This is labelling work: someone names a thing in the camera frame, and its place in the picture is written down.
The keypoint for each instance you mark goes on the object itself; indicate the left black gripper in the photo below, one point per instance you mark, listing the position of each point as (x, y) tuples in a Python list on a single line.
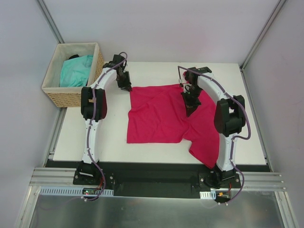
[(125, 81)]

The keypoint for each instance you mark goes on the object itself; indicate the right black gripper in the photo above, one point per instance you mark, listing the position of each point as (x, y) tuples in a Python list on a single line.
[(191, 102)]

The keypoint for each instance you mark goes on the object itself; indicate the pink t shirt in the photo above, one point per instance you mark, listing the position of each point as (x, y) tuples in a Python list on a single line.
[(158, 115)]

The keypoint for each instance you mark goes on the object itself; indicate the wicker basket with liner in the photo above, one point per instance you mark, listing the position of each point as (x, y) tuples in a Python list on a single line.
[(70, 96)]

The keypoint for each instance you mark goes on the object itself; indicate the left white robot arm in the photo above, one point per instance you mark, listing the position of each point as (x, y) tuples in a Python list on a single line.
[(94, 110)]

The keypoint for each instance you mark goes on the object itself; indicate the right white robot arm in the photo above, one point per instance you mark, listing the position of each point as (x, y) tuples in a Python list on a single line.
[(229, 119)]

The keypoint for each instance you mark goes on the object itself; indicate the teal t shirt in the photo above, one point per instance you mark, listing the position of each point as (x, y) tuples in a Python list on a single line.
[(75, 72)]

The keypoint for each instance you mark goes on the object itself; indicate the black garment in basket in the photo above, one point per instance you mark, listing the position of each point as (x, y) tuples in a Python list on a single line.
[(74, 56)]

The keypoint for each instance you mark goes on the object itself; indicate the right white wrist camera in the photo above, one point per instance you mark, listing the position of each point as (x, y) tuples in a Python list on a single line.
[(181, 83)]

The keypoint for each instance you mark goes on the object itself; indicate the right white cable duct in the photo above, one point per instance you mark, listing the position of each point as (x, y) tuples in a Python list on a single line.
[(207, 195)]

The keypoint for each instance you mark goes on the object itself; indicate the white cable duct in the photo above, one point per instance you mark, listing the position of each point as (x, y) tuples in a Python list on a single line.
[(207, 195), (74, 191)]

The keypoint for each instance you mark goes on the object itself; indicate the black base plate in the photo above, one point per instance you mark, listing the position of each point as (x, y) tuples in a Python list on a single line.
[(157, 180)]

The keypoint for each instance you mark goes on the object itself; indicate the front aluminium rail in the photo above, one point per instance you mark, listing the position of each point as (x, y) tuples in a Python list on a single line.
[(268, 181)]

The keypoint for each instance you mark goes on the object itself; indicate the left aluminium frame post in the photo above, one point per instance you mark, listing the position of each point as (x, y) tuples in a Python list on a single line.
[(50, 21)]

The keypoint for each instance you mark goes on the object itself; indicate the aluminium frame post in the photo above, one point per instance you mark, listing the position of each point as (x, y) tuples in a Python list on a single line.
[(50, 21), (262, 34)]

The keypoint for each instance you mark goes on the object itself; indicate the left white cable duct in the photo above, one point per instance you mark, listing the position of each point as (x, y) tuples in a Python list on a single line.
[(74, 191)]

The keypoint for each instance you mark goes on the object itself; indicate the right aluminium frame post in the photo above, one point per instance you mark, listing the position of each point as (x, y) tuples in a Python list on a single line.
[(262, 34)]

